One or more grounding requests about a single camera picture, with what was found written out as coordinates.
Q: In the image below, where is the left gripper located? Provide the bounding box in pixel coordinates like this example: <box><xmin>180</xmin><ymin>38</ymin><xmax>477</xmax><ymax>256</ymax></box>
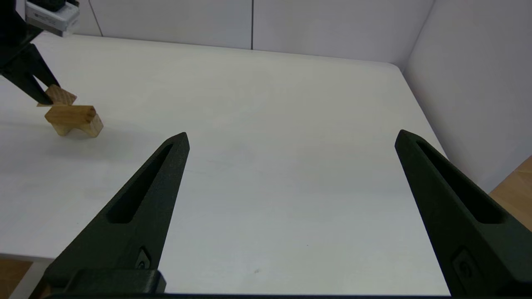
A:
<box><xmin>0</xmin><ymin>0</ymin><xmax>60</xmax><ymax>105</ymax></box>

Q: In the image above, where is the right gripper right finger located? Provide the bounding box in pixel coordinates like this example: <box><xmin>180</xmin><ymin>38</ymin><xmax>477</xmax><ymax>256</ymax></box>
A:
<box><xmin>394</xmin><ymin>130</ymin><xmax>532</xmax><ymax>296</ymax></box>

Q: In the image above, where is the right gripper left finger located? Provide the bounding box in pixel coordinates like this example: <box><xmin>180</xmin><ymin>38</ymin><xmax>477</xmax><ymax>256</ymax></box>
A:
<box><xmin>45</xmin><ymin>132</ymin><xmax>190</xmax><ymax>296</ymax></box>

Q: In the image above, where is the triangular wooden building block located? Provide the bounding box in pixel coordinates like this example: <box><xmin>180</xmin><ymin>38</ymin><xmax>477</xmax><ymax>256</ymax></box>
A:
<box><xmin>37</xmin><ymin>84</ymin><xmax>78</xmax><ymax>107</ymax></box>

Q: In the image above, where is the rectangular wooden building block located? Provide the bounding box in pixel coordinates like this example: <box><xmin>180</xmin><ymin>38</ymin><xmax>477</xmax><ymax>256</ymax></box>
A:
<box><xmin>44</xmin><ymin>105</ymin><xmax>97</xmax><ymax>125</ymax></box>

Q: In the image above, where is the arched wooden building block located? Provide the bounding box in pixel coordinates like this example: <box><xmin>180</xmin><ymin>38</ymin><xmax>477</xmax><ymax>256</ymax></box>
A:
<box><xmin>53</xmin><ymin>114</ymin><xmax>104</xmax><ymax>138</ymax></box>

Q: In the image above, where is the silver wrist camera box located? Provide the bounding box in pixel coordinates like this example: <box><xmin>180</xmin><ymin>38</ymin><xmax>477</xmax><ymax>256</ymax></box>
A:
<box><xmin>25</xmin><ymin>0</ymin><xmax>81</xmax><ymax>37</ymax></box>

